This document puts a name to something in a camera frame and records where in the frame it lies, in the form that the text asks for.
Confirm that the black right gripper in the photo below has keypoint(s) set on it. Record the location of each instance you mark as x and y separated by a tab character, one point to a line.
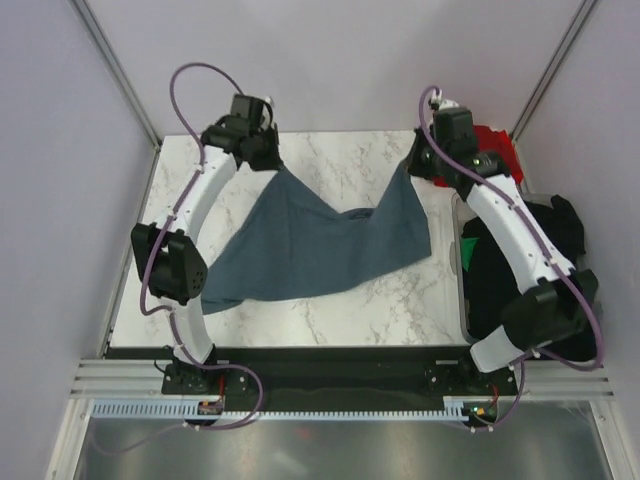
414	164

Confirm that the aluminium frame post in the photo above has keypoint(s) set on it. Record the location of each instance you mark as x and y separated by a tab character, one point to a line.
572	33
108	55

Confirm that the black mounting base rail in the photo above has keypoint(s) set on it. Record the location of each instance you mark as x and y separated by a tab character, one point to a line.
353	378

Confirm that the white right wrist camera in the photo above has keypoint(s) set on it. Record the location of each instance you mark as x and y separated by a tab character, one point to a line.
438	102

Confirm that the right aluminium frame post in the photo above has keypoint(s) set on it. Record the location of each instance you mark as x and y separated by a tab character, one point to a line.
572	33

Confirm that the green t shirt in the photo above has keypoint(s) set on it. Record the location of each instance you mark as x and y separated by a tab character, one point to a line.
467	247

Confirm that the aluminium extrusion rails left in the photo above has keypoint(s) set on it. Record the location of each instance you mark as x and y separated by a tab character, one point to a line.
114	379

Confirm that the white slotted cable duct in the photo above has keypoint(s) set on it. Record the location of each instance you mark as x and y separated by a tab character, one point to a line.
193	410

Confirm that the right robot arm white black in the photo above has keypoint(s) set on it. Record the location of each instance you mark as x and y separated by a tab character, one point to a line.
492	194

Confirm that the black t shirt pile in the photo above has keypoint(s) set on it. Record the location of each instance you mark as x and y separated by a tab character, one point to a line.
548	310

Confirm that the left aluminium frame post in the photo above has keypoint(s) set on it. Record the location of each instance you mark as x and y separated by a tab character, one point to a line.
108	55

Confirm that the clear plastic bin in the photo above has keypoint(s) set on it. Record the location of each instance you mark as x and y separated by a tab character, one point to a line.
457	260

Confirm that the blue grey t shirt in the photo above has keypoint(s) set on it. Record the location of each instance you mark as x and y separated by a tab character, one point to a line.
294	245

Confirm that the folded red t shirt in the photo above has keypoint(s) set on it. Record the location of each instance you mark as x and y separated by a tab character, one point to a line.
491	140

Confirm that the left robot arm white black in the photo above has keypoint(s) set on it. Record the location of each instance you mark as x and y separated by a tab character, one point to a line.
171	269

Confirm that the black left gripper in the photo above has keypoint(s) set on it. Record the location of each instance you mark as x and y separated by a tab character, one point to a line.
273	162

